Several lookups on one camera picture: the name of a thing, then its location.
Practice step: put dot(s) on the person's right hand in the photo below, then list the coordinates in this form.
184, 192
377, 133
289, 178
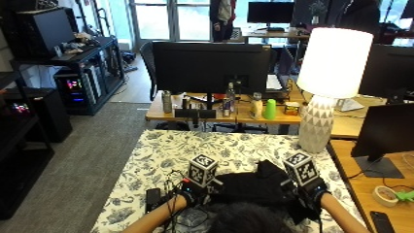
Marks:
312, 194

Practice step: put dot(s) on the person's left hand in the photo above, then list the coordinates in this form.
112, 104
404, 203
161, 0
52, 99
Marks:
195, 195

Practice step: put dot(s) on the black cloth garment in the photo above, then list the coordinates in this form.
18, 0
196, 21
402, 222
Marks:
252, 186

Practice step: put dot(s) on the white marker cube right glove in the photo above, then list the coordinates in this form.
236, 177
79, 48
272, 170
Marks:
301, 169

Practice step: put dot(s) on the white marker cube glove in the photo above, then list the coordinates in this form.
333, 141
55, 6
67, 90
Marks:
203, 170
301, 169

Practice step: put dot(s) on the white marker cube left glove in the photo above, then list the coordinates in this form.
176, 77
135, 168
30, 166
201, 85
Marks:
203, 170

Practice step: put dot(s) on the black rectangular battery pack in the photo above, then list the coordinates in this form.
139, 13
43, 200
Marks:
153, 199

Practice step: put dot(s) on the blue floral white tablecloth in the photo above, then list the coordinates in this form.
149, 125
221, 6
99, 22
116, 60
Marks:
172, 152

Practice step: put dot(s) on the wooden side desk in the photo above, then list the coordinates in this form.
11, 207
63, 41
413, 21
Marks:
366, 200

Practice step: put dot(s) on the beige tape roll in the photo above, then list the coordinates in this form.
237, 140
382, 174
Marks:
385, 195

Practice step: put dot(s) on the small yellow box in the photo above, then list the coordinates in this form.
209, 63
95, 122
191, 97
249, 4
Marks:
292, 109

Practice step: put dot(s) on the green plastic cup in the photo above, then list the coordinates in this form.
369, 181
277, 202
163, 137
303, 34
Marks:
269, 110

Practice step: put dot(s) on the black smartphone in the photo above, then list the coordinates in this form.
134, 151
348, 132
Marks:
382, 222

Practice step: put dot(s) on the slim drink can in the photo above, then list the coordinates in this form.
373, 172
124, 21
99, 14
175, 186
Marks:
225, 108

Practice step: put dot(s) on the green plastic tool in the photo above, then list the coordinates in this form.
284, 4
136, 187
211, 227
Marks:
405, 195

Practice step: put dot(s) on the black monitor on square stand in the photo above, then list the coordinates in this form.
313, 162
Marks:
388, 129

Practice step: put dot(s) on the grey metal tumbler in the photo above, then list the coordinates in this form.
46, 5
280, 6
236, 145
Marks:
167, 102

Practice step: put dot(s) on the clear plastic bottle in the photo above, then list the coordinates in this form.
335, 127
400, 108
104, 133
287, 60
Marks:
231, 95

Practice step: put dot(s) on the open laptop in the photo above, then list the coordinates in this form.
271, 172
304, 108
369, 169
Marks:
280, 74

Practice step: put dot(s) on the large black monitor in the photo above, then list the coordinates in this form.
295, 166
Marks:
211, 68

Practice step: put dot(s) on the white table lamp patterned base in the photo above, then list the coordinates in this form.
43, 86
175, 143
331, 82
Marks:
335, 64

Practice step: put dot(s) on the black office chair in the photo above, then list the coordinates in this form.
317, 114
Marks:
147, 68

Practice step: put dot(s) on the black monitor behind lamp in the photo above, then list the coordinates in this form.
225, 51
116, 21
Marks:
390, 71

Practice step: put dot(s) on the computer tower with coloured lights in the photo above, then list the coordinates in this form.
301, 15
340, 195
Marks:
78, 89

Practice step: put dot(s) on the black low cabinet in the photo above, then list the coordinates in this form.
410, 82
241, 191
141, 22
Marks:
43, 113

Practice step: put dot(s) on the black metal shelf rack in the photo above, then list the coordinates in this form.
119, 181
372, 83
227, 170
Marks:
92, 55

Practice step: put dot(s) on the small distant black monitor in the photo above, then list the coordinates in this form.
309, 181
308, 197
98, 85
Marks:
271, 12

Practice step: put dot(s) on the large black equipment case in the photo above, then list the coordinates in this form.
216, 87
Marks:
43, 32

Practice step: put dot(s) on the black camera bar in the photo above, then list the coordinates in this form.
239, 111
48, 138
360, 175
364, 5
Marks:
195, 113

